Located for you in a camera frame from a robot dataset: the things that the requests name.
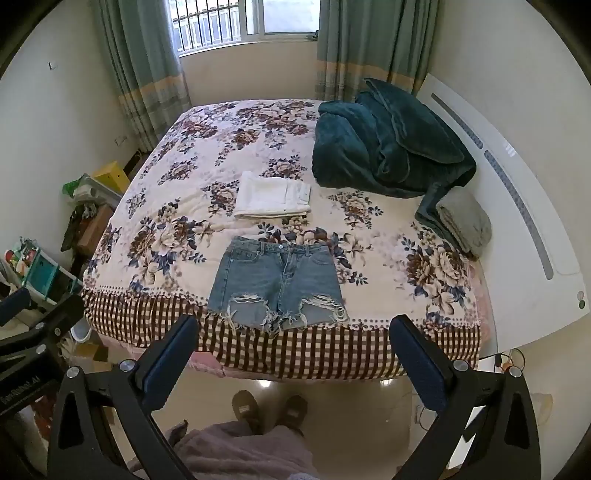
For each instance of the brown slipper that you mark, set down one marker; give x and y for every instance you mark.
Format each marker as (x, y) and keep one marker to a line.
(292, 416)
(246, 409)

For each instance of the folded grey towel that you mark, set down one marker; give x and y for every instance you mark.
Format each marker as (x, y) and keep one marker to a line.
(466, 220)

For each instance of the yellow box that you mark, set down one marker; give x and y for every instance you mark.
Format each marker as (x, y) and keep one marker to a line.
(113, 177)

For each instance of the right green curtain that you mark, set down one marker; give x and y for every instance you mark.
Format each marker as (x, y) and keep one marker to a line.
(384, 39)

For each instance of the floral bed blanket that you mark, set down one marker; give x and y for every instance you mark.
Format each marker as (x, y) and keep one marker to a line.
(162, 247)

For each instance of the right brown slipper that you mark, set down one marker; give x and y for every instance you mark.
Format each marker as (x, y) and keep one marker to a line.
(292, 416)

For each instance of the green curtain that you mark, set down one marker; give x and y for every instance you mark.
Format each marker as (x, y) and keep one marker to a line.
(384, 39)
(136, 41)

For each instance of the brown cardboard box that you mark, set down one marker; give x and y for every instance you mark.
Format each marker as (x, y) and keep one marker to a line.
(92, 234)

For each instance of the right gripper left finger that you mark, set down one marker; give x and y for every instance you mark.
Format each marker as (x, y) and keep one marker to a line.
(82, 445)

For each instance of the window with metal bars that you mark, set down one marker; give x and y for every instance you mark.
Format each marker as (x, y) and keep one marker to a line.
(203, 24)

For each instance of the folded white pants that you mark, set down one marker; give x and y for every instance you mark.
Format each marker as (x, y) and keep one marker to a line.
(271, 197)

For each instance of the left brown slipper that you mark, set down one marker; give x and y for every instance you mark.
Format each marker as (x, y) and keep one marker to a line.
(246, 409)

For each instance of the white bed headboard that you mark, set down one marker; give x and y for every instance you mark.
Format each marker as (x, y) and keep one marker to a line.
(533, 277)

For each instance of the dark teal plush blanket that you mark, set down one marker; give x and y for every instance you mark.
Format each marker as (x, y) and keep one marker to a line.
(388, 142)

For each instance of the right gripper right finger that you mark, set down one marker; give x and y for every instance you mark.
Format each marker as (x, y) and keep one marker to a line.
(493, 411)

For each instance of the purple fuzzy pants leg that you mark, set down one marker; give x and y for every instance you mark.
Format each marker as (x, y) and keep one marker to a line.
(232, 451)

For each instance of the teal storage rack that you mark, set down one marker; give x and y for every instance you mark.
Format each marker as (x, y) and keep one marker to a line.
(47, 281)

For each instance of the left green curtain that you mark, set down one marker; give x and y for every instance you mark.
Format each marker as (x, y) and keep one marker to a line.
(136, 41)

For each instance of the blue denim shorts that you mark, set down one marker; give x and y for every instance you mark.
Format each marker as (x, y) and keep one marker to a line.
(274, 287)

